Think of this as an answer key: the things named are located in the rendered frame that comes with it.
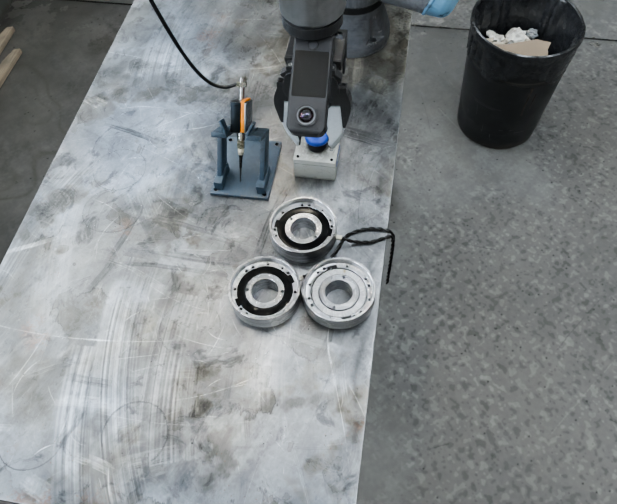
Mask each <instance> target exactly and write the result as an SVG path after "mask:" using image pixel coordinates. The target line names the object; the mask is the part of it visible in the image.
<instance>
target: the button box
mask: <svg viewBox="0 0 617 504"><path fill-rule="evenodd" d="M327 143H328V142H327ZM327 143H326V144H325V145H323V146H320V147H314V146H310V145H309V144H307V142H306V141H305V137H301V144H300V145H299V146H298V145H296V149H295V153H294V158H293V164H294V175H295V177H304V178H313V179H323V180H332V181H335V179H336V173H337V167H338V162H339V156H340V151H341V140H340V142H339V143H338V144H337V146H336V147H335V148H334V149H331V148H330V147H329V146H328V145H327Z"/></svg>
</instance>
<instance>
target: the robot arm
mask: <svg viewBox="0 0 617 504"><path fill-rule="evenodd" d="M458 1H459V0H279V8H280V12H281V16H282V25H283V27H284V29H285V30H286V31H287V32H288V33H289V34H290V39H289V42H288V46H287V50H286V54H285V57H284V59H285V62H286V66H285V67H283V68H282V70H281V73H280V75H281V76H282V77H283V78H280V77H278V79H277V83H276V84H277V87H276V91H275V94H274V106H275V109H276V111H277V114H278V116H279V119H280V121H281V122H282V124H283V126H284V128H285V130H286V132H287V133H288V135H289V136H290V138H291V139H292V140H293V141H294V143H295V144H296V145H298V146H299V145H300V144H301V137H314V138H320V137H322V136H324V135H325V133H326V134H327V136H328V137H329V138H328V143H327V145H328V146H329V147H330V148H331V149H334V148H335V147H336V146H337V144H338V143H339V142H340V140H341V138H342V136H343V133H344V130H345V128H346V125H347V122H348V119H349V116H350V112H351V107H352V95H351V92H350V90H349V89H347V85H348V84H347V83H342V76H343V74H345V68H346V63H347V58H362V57H367V56H370V55H372V54H375V53H376V52H378V51H380V50H381V49H382V48H383V47H384V46H385V45H386V43H387V42H388V39H389V34H390V21H389V17H388V14H387V10H386V7H385V3H387V4H390V5H394V6H397V7H401V8H404V9H408V10H411V11H415V12H418V13H422V15H430V16H434V17H438V18H443V17H446V16H448V15H449V14H450V13H451V12H452V10H453V9H454V8H455V6H456V4H457V3H458ZM341 69H342V73H341V72H340V71H341Z"/></svg>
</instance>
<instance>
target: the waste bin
mask: <svg viewBox="0 0 617 504"><path fill-rule="evenodd" d="M518 27H520V29H521V30H522V31H526V33H527V31H528V30H529V29H530V28H533V29H537V30H538V31H537V34H538V36H537V37H535V38H534V40H535V39H538V40H543V41H547V42H551V44H550V46H549V48H548V55H546V56H527V55H521V54H516V53H512V52H509V51H506V50H504V49H502V48H500V47H498V46H496V45H494V44H493V43H491V42H490V41H489V40H487V39H486V38H489V36H486V32H487V31H489V30H492V31H494V32H495V33H496V34H499V35H504V38H505V35H506V34H507V32H508V31H509V30H510V29H512V28H518ZM585 33H586V25H585V21H584V19H583V17H582V15H581V13H580V11H579V10H578V8H577V7H576V6H575V5H574V4H573V3H572V2H571V1H570V0H478V1H477V2H476V4H475V6H474V7H473V9H472V12H471V18H470V30H469V34H468V41H467V47H466V48H467V56H466V63H465V69H464V76H463V82H462V89H461V95H460V102H459V109H458V116H457V119H458V124H459V126H460V128H461V130H462V131H463V133H464V134H465V135H466V136H467V137H468V138H470V139H471V140H473V141H474V142H476V143H478V144H480V145H483V146H486V147H491V148H499V149H503V148H511V147H515V146H518V145H520V144H522V143H524V142H525V141H527V140H528V139H529V138H530V136H531V135H532V133H533V131H534V129H535V127H536V126H537V124H538V122H539V120H540V118H541V116H542V114H543V112H544V110H545V108H546V106H547V104H548V102H549V101H550V99H551V97H552V95H553V93H554V91H555V89H556V87H557V85H558V83H559V81H560V79H561V77H562V75H563V74H564V72H565V71H566V69H567V67H568V65H569V64H570V62H571V60H572V59H573V57H574V55H575V53H576V50H577V49H578V47H579V46H580V45H581V43H582V41H583V39H584V37H585Z"/></svg>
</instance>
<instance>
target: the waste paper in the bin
mask: <svg viewBox="0 0 617 504"><path fill-rule="evenodd" d="M537 31H538V30H537V29H533V28H530V29H529V30H528V31H527V33H526V31H522V30H521V29H520V27H518V28H512V29H510V30H509V31H508V32H507V34H506V35H505V38H504V35H499V34H496V33H495V32H494V31H492V30H489V31H487V32H486V36H489V38H486V39H487V40H489V41H490V42H491V43H493V44H494V45H496V46H498V47H500V48H502V49H504V50H506V51H509V52H512V53H516V54H521V55H527V56H546V55H548V48H549V46H550V44H551V42H547V41H543V40H538V39H535V40H534V38H535V37H537V36H538V34H537ZM525 34H526V35H525ZM531 39H533V40H531Z"/></svg>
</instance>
